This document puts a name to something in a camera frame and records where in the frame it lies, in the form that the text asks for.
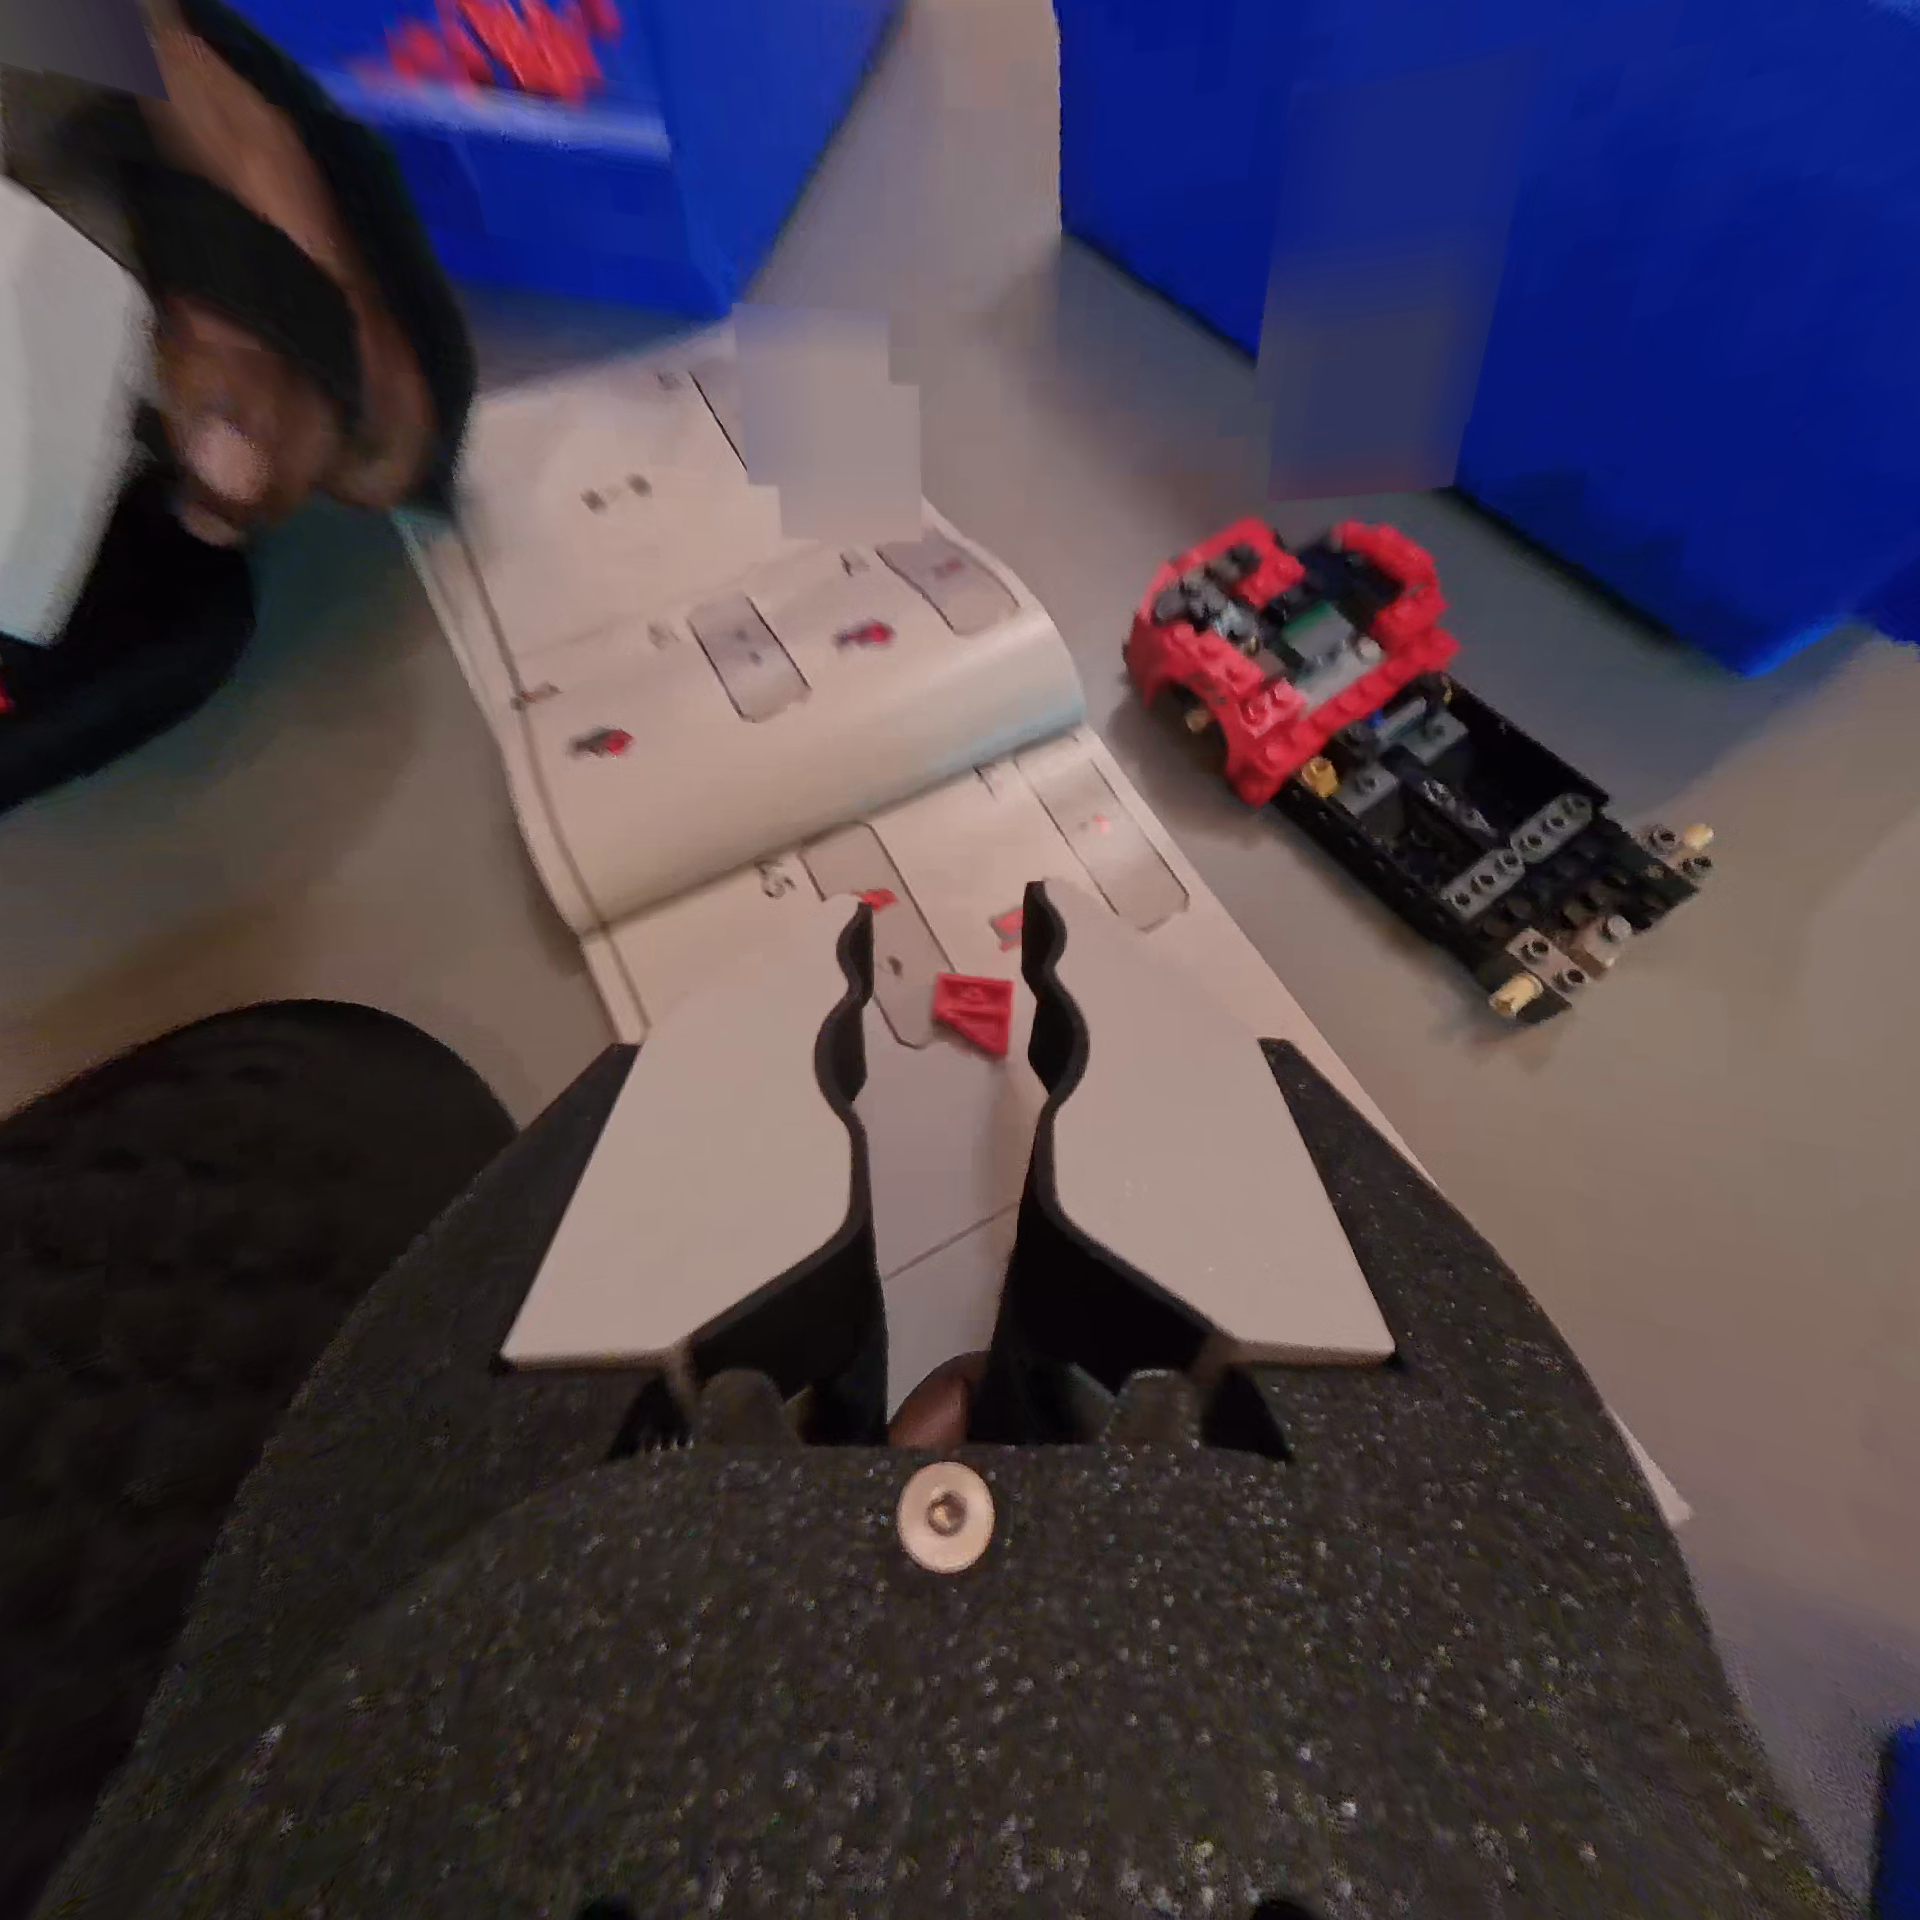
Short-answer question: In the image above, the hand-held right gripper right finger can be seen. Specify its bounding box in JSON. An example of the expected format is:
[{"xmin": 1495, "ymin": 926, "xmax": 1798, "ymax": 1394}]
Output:
[{"xmin": 1019, "ymin": 879, "xmax": 1401, "ymax": 1368}]

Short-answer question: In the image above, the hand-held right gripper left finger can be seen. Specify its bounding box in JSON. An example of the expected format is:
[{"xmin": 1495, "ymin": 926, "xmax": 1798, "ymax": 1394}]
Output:
[{"xmin": 499, "ymin": 901, "xmax": 887, "ymax": 1368}]

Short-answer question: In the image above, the red wedge lego plate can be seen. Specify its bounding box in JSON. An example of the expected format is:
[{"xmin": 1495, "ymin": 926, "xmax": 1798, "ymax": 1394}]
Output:
[{"xmin": 931, "ymin": 969, "xmax": 1019, "ymax": 1062}]

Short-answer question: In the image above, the lego instruction booklet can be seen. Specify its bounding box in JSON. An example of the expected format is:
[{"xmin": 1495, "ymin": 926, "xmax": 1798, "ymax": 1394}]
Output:
[{"xmin": 393, "ymin": 321, "xmax": 1695, "ymax": 1528}]

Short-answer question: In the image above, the red and black lego car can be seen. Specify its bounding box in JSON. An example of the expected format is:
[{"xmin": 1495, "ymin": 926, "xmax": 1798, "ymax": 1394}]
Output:
[{"xmin": 1125, "ymin": 516, "xmax": 1719, "ymax": 1028}]

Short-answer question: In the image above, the pile of red lego pieces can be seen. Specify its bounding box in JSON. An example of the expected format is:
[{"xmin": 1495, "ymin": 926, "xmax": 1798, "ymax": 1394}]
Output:
[{"xmin": 353, "ymin": 0, "xmax": 625, "ymax": 108}]

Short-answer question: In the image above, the person's left hand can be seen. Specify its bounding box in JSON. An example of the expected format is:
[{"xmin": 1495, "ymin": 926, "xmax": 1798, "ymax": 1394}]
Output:
[{"xmin": 128, "ymin": 0, "xmax": 474, "ymax": 548}]

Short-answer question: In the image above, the black dimpled foam pad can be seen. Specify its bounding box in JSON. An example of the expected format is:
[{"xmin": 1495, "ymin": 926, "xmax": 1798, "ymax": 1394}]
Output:
[{"xmin": 0, "ymin": 1001, "xmax": 520, "ymax": 1877}]

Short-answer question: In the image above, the blue bin with red pieces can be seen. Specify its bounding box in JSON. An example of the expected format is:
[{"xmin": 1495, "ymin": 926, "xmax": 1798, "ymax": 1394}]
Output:
[{"xmin": 225, "ymin": 0, "xmax": 903, "ymax": 324}]

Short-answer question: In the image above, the large blue divided bin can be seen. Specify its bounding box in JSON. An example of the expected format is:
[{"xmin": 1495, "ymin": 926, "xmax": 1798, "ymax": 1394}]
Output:
[{"xmin": 1049, "ymin": 0, "xmax": 1920, "ymax": 676}]

